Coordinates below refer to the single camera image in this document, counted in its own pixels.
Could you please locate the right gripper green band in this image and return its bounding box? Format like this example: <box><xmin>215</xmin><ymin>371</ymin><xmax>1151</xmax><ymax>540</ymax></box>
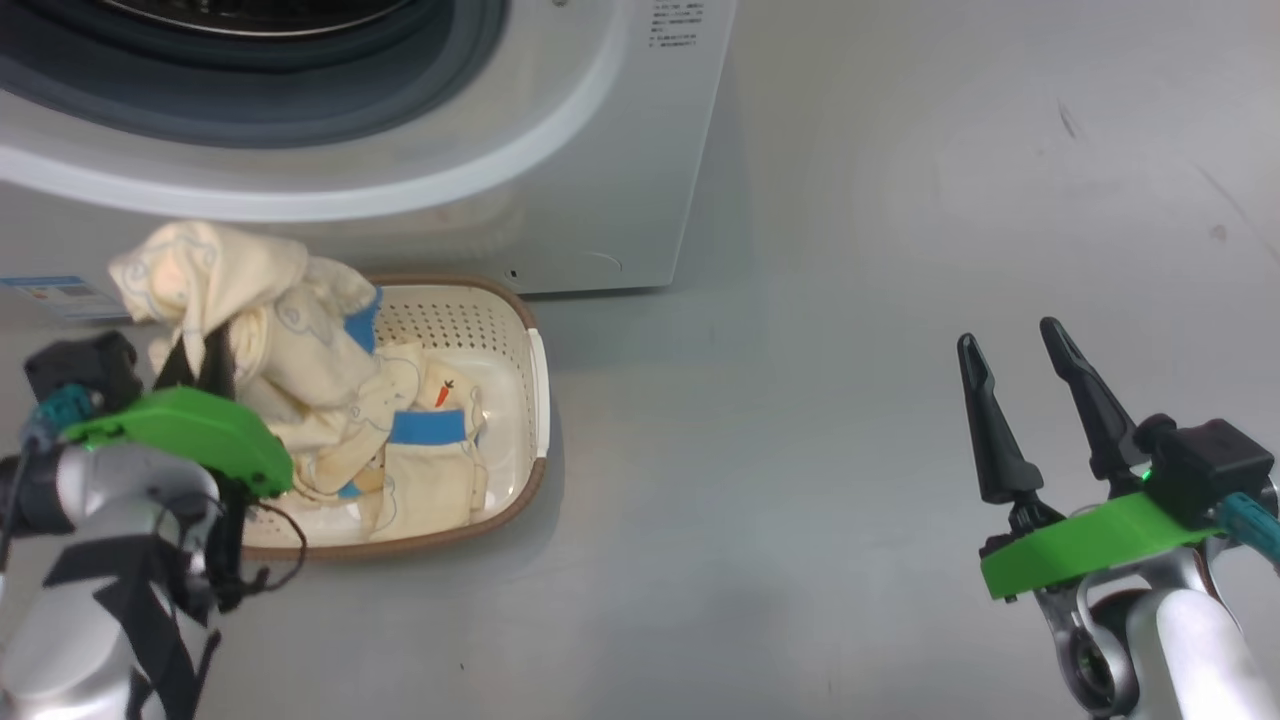
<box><xmin>957</xmin><ymin>317</ymin><xmax>1247</xmax><ymax>603</ymax></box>

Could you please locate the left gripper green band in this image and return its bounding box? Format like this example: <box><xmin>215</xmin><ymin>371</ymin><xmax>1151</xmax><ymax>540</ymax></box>
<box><xmin>60</xmin><ymin>322</ymin><xmax>295</xmax><ymax>499</ymax></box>

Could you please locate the cream bear print garment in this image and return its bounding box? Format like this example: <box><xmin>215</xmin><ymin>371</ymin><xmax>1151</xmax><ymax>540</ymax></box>
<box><xmin>108</xmin><ymin>221</ymin><xmax>386</xmax><ymax>451</ymax></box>

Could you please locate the pale yellow baby garment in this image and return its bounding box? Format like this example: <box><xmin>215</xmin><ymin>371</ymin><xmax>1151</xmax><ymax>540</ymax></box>
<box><xmin>290</xmin><ymin>375</ymin><xmax>421</xmax><ymax>503</ymax></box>

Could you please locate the yellow garment with blue cuffs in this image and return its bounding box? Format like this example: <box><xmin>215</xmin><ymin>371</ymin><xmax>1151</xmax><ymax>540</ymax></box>
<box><xmin>375</xmin><ymin>345</ymin><xmax>493</xmax><ymax>543</ymax></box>

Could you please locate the cream perforated basket brown rim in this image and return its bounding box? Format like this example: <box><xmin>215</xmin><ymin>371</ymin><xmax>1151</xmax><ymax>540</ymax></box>
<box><xmin>238</xmin><ymin>275</ymin><xmax>552</xmax><ymax>562</ymax></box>

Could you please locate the white front-load washing machine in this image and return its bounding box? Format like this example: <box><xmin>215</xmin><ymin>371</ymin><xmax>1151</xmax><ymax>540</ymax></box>
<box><xmin>0</xmin><ymin>0</ymin><xmax>741</xmax><ymax>297</ymax></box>

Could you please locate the blue white energy label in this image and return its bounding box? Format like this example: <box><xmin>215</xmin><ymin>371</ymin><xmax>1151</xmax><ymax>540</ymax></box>
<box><xmin>0</xmin><ymin>275</ymin><xmax>132</xmax><ymax>324</ymax></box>

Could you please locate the teal connector black cable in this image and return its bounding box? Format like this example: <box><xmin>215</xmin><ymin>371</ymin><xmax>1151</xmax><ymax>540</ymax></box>
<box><xmin>0</xmin><ymin>385</ymin><xmax>98</xmax><ymax>561</ymax></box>
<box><xmin>1215</xmin><ymin>492</ymin><xmax>1280</xmax><ymax>569</ymax></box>

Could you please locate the thin black cable loop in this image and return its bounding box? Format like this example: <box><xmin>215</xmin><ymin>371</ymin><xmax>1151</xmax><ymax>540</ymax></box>
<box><xmin>215</xmin><ymin>498</ymin><xmax>308</xmax><ymax>603</ymax></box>

